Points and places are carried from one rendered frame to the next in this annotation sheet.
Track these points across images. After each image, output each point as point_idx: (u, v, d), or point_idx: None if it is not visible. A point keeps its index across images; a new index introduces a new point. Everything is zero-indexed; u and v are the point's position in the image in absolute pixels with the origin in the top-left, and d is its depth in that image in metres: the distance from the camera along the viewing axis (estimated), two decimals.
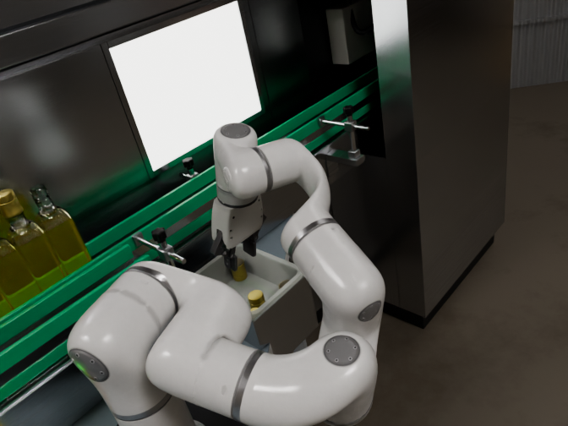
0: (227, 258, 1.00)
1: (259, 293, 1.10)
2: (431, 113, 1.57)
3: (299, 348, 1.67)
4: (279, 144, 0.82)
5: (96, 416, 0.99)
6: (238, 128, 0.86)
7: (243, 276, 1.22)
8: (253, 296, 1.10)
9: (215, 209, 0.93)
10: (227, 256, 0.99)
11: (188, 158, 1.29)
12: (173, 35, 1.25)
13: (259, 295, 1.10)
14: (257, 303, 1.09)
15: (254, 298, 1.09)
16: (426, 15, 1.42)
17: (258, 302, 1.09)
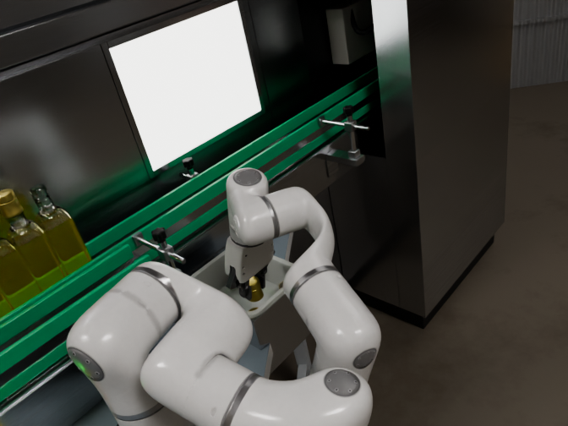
0: (243, 289, 1.06)
1: (255, 280, 1.08)
2: (431, 113, 1.57)
3: (299, 348, 1.67)
4: (286, 193, 0.86)
5: (96, 416, 0.99)
6: (250, 175, 0.90)
7: None
8: (249, 282, 1.08)
9: (229, 248, 0.97)
10: (243, 287, 1.05)
11: (188, 158, 1.29)
12: (173, 35, 1.25)
13: (256, 281, 1.08)
14: (253, 290, 1.07)
15: (250, 284, 1.07)
16: (426, 15, 1.42)
17: (253, 288, 1.07)
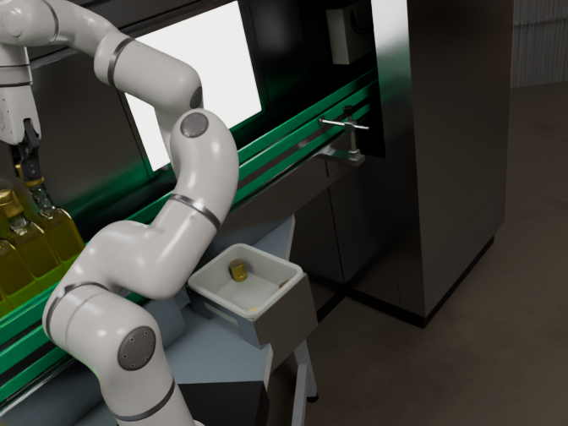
0: (33, 161, 0.93)
1: None
2: (431, 113, 1.57)
3: (299, 348, 1.67)
4: None
5: (96, 416, 0.99)
6: None
7: (243, 276, 1.22)
8: None
9: (15, 93, 0.86)
10: (35, 155, 0.92)
11: None
12: (173, 35, 1.25)
13: None
14: None
15: None
16: (426, 15, 1.42)
17: None
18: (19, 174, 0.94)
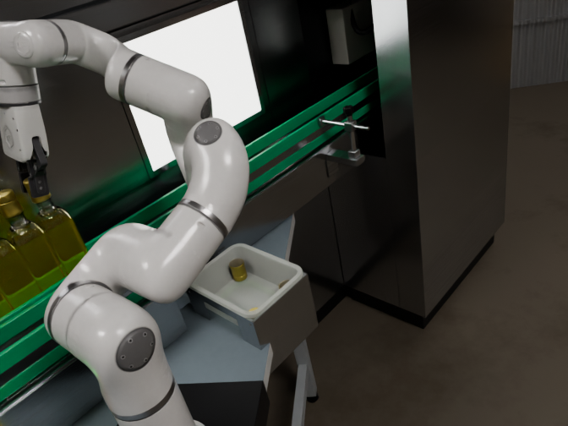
0: (40, 178, 0.95)
1: None
2: (431, 113, 1.57)
3: (299, 348, 1.67)
4: (62, 19, 0.88)
5: (96, 416, 0.99)
6: None
7: (243, 276, 1.22)
8: None
9: (24, 112, 0.88)
10: (43, 172, 0.94)
11: None
12: (173, 35, 1.25)
13: None
14: None
15: None
16: (426, 15, 1.42)
17: None
18: (27, 190, 0.96)
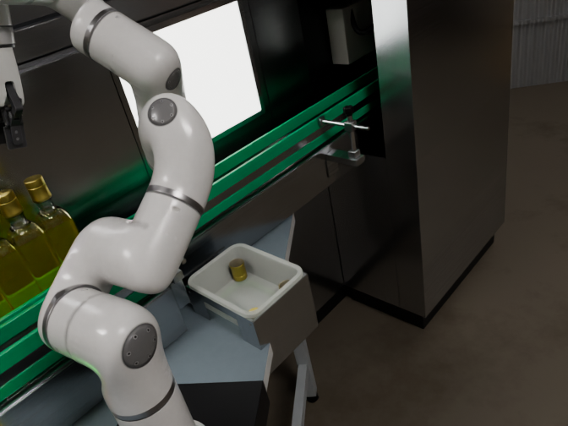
0: (17, 128, 0.89)
1: (34, 176, 0.97)
2: (431, 113, 1.57)
3: (299, 348, 1.67)
4: None
5: (96, 416, 0.99)
6: None
7: (243, 276, 1.22)
8: (34, 178, 0.96)
9: None
10: (20, 122, 0.89)
11: None
12: (173, 35, 1.25)
13: (36, 175, 0.97)
14: (44, 182, 0.97)
15: (38, 177, 0.96)
16: (426, 15, 1.42)
17: (43, 179, 0.97)
18: (28, 190, 0.96)
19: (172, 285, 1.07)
